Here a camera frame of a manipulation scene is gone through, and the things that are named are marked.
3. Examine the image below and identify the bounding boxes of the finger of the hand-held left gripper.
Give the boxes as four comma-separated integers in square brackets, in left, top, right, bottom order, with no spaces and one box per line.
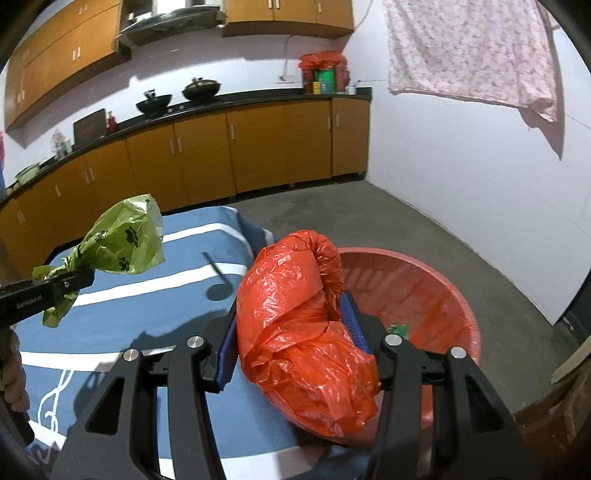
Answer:
[32,265,96,298]

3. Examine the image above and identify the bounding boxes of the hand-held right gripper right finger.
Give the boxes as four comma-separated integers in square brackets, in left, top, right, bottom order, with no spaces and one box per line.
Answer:
[339,291,541,480]

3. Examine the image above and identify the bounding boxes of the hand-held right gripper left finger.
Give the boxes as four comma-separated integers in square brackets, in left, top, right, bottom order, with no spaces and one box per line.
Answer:
[51,302,241,480]

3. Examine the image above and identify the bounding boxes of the red plastic bag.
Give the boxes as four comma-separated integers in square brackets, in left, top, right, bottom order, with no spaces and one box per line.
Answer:
[235,230,382,439]

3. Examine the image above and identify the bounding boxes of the green paw print bag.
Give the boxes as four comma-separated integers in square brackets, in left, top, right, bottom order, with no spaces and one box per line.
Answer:
[31,194,166,328]

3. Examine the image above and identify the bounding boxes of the pink plastic basket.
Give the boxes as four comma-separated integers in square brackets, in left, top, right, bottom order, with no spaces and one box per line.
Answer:
[318,247,483,462]

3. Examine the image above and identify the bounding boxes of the person's left hand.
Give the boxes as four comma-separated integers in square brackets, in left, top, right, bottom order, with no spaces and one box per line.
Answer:
[0,330,30,414]

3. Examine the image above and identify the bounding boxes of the blue music note tablecloth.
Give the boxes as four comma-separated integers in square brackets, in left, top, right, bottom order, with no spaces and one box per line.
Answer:
[0,205,361,480]

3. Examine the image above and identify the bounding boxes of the dark cutting board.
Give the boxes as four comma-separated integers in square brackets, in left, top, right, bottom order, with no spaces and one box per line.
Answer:
[73,109,108,149]

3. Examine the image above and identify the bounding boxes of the black open wok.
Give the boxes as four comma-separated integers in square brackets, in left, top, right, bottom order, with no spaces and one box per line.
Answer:
[135,90,173,116]

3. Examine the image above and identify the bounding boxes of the wooden base cabinets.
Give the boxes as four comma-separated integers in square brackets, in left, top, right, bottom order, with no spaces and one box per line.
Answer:
[0,98,371,278]

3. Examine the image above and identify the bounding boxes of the wooden crate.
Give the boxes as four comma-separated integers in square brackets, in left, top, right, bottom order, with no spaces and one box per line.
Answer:
[512,364,591,457]

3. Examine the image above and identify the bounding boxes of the black wok with lid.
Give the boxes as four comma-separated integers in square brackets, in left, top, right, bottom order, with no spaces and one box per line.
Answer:
[181,78,221,102]

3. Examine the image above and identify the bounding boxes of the black kitchen countertop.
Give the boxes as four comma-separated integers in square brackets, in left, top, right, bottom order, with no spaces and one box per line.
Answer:
[0,88,372,204]

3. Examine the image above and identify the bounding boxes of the red bag on boxes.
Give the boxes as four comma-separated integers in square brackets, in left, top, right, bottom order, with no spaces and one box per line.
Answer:
[298,51,347,93]

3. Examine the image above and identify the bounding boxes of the steel range hood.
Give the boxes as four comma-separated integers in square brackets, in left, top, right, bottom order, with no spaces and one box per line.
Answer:
[117,0,227,47]

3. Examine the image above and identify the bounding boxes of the pink floral hanging cloth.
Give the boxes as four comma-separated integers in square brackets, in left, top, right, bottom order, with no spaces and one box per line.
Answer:
[381,0,559,123]

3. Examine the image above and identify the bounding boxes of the wooden wall cabinets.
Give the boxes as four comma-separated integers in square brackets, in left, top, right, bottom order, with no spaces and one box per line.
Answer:
[4,0,355,130]

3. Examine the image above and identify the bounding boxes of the white wall cable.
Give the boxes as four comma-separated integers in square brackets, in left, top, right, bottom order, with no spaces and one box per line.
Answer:
[283,33,297,77]

